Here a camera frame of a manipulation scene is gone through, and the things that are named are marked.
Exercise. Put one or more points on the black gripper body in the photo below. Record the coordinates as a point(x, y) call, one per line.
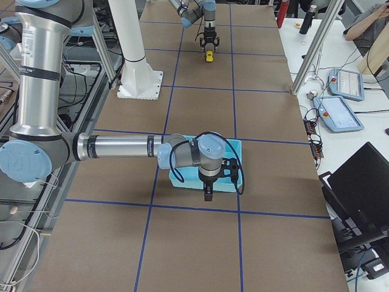
point(209, 33)
point(208, 180)

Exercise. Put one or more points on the black laptop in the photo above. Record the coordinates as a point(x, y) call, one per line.
point(359, 191)

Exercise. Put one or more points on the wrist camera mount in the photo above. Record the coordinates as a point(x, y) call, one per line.
point(230, 169)

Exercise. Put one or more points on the near blue teach pendant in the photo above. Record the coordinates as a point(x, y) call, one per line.
point(336, 114)

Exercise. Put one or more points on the aluminium frame post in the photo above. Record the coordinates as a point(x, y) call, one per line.
point(317, 43)

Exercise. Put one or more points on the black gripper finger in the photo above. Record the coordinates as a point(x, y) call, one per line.
point(208, 191)

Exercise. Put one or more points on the seated person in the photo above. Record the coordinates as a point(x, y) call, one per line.
point(367, 27)

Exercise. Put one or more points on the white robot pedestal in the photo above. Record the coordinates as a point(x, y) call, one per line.
point(139, 80)

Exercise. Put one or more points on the light blue plastic bin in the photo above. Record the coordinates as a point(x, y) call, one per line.
point(191, 178)

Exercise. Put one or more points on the black bottle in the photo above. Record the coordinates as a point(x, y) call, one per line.
point(306, 24)

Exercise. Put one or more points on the blue teach pendant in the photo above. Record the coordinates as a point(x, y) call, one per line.
point(336, 114)
point(348, 84)

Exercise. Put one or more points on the far blue teach pendant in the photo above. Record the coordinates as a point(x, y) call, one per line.
point(348, 84)

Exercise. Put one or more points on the red cylinder bottle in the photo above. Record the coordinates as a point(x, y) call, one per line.
point(282, 11)

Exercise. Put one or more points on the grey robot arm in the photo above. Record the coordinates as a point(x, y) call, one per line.
point(205, 10)
point(37, 147)

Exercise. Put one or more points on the yellow beetle toy car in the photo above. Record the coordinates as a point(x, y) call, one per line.
point(209, 56)

